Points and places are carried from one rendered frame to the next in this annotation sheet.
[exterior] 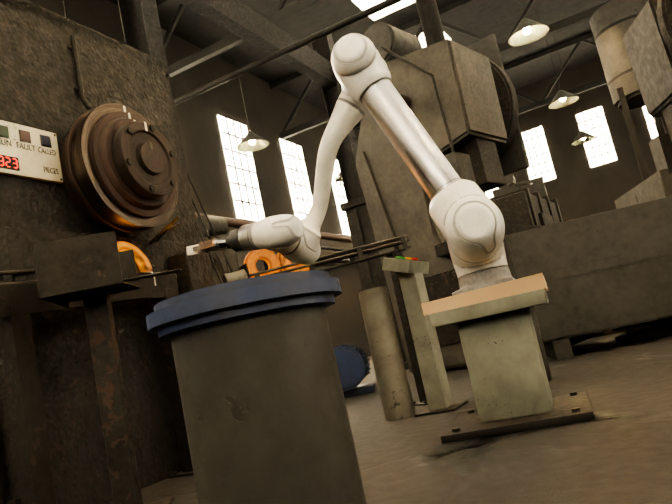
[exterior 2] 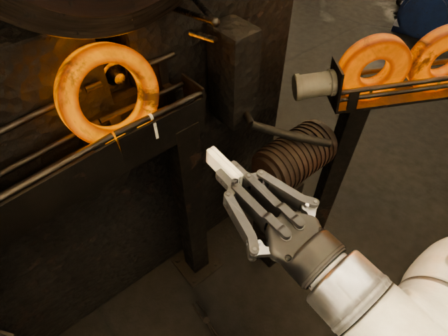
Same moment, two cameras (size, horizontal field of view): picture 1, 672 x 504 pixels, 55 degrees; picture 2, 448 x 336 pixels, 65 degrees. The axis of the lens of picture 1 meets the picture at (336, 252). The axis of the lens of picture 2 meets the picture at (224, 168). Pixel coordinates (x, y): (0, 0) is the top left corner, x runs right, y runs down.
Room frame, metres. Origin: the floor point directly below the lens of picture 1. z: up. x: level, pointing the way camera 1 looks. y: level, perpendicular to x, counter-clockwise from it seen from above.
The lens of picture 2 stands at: (1.84, 0.32, 1.14)
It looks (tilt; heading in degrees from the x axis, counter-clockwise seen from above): 48 degrees down; 25
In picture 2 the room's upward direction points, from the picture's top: straight up
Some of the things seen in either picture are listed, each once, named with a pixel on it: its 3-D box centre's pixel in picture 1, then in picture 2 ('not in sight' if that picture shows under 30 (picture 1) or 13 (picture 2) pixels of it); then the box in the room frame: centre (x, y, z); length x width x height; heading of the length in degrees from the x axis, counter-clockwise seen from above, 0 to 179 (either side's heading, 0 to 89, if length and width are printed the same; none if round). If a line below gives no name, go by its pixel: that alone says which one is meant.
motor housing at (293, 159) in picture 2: not in sight; (285, 201); (2.49, 0.42, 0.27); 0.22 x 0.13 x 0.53; 154
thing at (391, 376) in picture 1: (386, 352); not in sight; (2.58, -0.11, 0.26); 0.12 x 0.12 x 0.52
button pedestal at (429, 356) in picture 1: (423, 331); not in sight; (2.55, -0.27, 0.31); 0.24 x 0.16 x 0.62; 154
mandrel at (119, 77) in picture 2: not in sight; (100, 61); (2.32, 0.83, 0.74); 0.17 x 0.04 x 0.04; 64
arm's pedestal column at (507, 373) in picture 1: (506, 366); not in sight; (1.93, -0.42, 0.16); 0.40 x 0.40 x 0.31; 72
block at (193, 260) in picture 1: (187, 284); (232, 75); (2.47, 0.59, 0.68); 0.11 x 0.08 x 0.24; 64
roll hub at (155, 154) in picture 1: (147, 159); not in sight; (2.21, 0.60, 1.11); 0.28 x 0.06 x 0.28; 154
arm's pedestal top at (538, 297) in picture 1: (492, 308); not in sight; (1.93, -0.42, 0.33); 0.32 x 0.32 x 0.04; 72
